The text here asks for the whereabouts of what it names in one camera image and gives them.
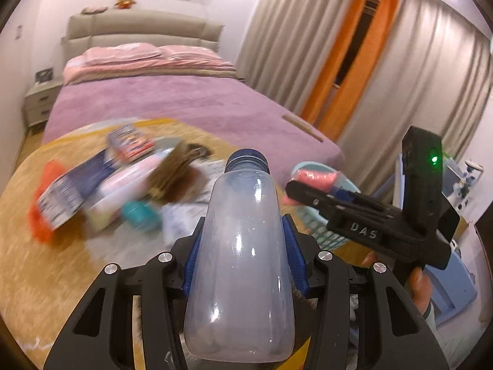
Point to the small colourful box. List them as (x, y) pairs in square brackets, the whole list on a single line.
[(131, 142)]

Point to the orange fluffy item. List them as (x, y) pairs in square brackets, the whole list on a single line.
[(38, 223)]

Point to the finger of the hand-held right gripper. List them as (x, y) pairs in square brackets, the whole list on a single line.
[(308, 196), (345, 194)]

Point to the brown fuzzy item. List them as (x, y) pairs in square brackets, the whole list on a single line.
[(175, 173)]

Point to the person's right hand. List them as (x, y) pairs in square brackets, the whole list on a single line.
[(420, 285)]

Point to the dark window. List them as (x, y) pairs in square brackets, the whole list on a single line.
[(360, 38)]

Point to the round yellow panda rug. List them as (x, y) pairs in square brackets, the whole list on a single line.
[(38, 277)]

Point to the light blue desk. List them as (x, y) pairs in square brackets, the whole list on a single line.
[(454, 285)]

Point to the beige curtain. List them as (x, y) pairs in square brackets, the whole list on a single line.
[(431, 84), (292, 38)]

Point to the clear plastic bottle blue cap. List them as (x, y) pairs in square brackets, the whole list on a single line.
[(238, 258)]

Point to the bed with purple blanket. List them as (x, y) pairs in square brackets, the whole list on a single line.
[(215, 100)]

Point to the pink pillow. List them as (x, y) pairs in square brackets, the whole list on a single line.
[(123, 52), (190, 52)]

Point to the teal cup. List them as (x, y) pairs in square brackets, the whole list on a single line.
[(140, 216)]

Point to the pink white soft pack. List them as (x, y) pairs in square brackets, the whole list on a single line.
[(123, 189)]

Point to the white blue figurine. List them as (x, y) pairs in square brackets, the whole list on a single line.
[(472, 173)]

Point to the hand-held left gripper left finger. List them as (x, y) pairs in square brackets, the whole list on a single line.
[(192, 256)]

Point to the orange plush toy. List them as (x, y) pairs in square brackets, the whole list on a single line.
[(125, 2)]

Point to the wooden brush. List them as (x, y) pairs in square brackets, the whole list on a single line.
[(302, 125)]

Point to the orange curtain strip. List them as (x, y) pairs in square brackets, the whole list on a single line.
[(369, 54), (339, 46)]

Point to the small picture frame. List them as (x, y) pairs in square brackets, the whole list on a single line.
[(43, 76)]

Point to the folded pink quilt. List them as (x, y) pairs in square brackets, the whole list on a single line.
[(154, 67)]

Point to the flat pink ornament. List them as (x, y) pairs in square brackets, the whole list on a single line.
[(94, 10)]

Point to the pink bag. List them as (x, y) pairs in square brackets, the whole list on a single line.
[(316, 177)]

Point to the white printed paper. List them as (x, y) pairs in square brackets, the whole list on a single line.
[(181, 221)]

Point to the grey nightstand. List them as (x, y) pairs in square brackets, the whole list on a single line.
[(40, 102)]

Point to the light blue mesh basket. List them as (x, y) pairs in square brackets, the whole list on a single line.
[(335, 236)]

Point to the blue white carton box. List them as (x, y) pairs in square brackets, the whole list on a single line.
[(73, 189)]

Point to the beige padded headboard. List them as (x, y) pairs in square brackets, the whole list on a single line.
[(146, 27)]

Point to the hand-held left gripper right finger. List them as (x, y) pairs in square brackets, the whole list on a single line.
[(294, 252)]

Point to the white wall switch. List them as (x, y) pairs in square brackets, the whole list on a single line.
[(19, 32)]

